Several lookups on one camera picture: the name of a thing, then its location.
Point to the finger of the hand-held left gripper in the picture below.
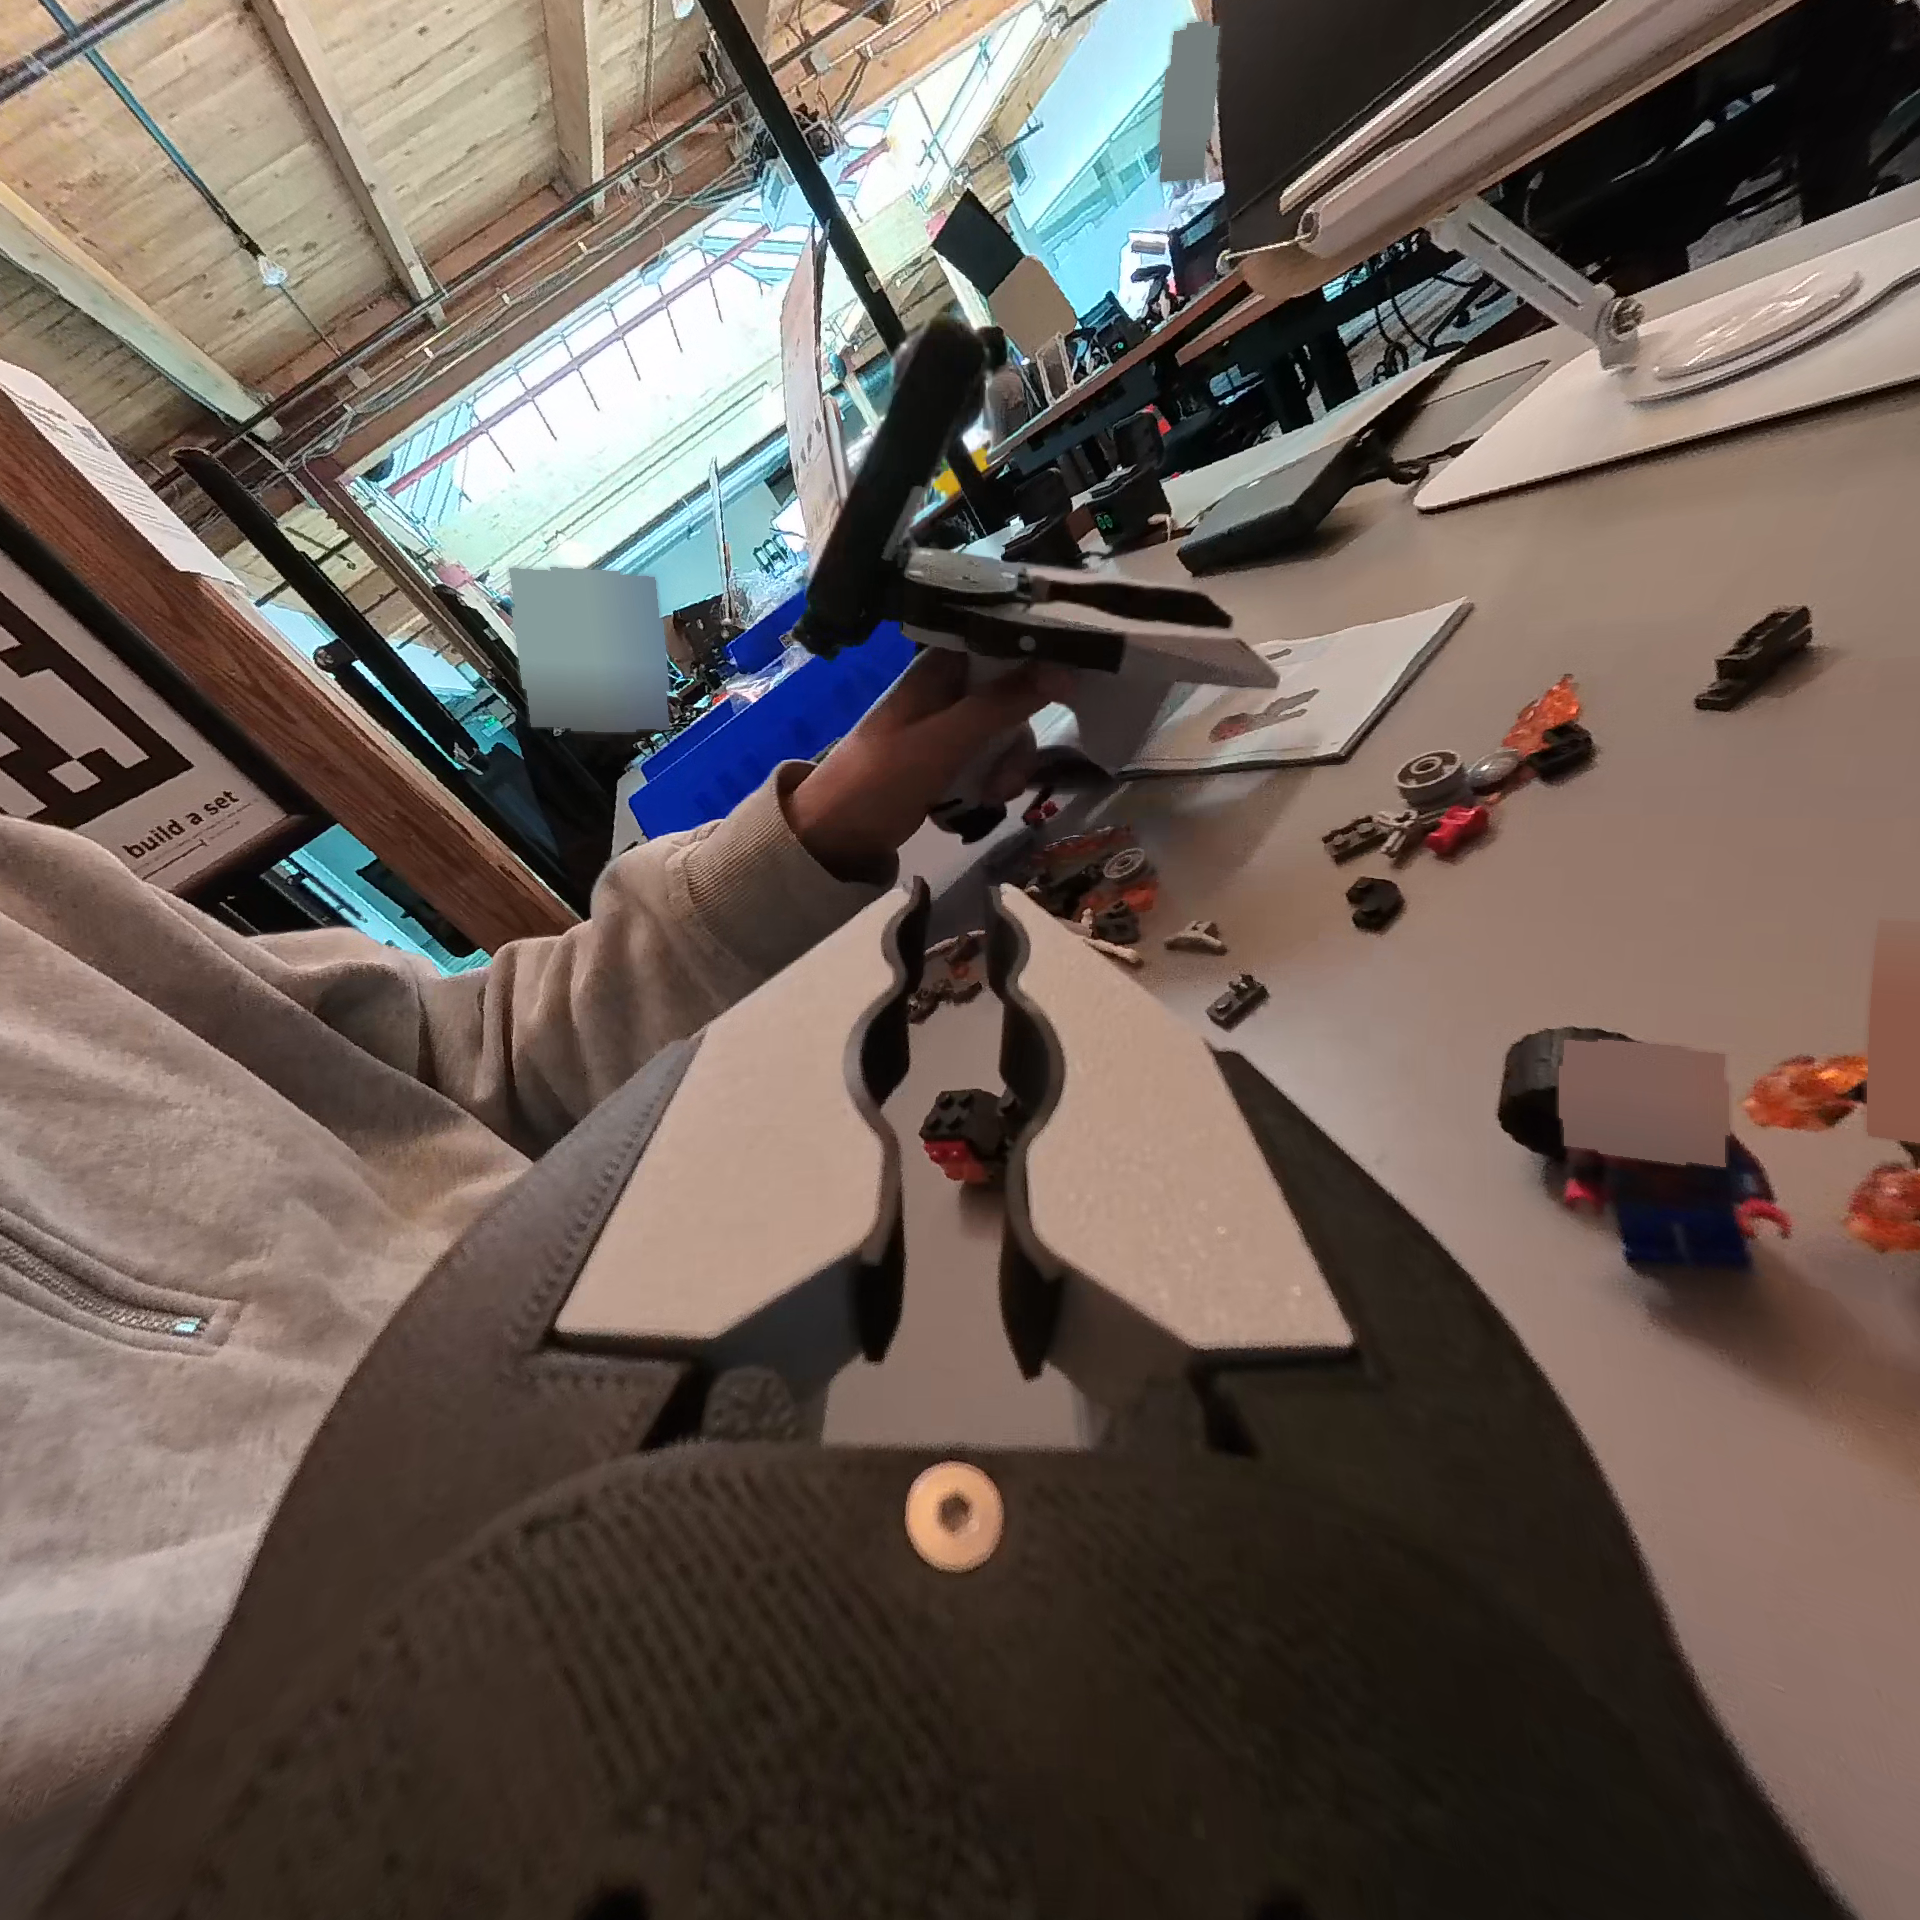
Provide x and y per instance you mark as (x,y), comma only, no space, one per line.
(1172,663)
(1141,608)

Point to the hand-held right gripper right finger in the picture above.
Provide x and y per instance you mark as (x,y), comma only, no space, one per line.
(1184,1186)

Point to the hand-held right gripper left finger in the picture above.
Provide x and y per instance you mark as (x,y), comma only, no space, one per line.
(735,1186)

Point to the black and red lego assembly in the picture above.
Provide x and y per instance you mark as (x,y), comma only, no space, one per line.
(960,1125)

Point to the person's left forearm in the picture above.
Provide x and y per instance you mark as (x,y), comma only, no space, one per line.
(662,946)

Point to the lego instruction booklet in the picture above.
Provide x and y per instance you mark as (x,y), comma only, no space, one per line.
(1336,691)

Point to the orange lego flame piece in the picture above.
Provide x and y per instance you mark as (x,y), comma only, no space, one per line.
(1800,1096)
(1079,855)
(1886,1207)
(1541,715)

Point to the grey lego wheel hub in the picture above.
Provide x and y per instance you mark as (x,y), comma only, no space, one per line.
(1131,875)
(1432,781)

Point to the grey T-shaped lego piece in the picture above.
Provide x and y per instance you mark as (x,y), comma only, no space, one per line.
(1196,940)

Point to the dark lego plate with holes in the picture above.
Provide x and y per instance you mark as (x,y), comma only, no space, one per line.
(1355,839)

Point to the small dark lego piece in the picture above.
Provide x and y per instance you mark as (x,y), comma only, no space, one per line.
(946,998)

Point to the grey lego connector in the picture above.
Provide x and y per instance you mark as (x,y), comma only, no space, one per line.
(1403,834)

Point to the black curved lego piece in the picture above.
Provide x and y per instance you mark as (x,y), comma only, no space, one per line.
(1373,903)

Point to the red lego clip piece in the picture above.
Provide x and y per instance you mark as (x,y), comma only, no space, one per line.
(1459,831)

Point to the silver round lego dish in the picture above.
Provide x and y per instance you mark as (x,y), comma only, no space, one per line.
(1491,772)

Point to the black rounded lego tyre piece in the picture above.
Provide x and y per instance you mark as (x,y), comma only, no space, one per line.
(1530,1096)

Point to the small black lego block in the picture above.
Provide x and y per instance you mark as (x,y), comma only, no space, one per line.
(1565,751)

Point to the blue red lego minifigure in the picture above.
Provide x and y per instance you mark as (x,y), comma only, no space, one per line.
(1682,1215)

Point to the long black lego piece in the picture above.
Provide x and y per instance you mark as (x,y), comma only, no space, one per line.
(1756,661)

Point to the person's left hand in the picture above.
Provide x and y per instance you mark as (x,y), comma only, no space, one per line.
(870,796)

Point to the black flat device box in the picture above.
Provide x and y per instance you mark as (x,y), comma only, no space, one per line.
(1276,511)

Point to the black metal pole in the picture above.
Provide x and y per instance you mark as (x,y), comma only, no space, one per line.
(810,166)

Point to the blue plastic bin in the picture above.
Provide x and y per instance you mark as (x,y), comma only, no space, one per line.
(706,764)

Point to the silver monitor stand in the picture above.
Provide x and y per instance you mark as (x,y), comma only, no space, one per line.
(1576,421)

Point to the person in grey hoodie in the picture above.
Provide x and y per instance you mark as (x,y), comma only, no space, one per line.
(181,1202)

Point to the white paper note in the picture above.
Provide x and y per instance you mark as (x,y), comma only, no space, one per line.
(119,482)

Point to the black white code sign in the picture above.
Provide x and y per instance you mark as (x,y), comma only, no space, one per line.
(91,751)

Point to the wooden post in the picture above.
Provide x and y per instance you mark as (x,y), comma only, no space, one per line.
(375,751)

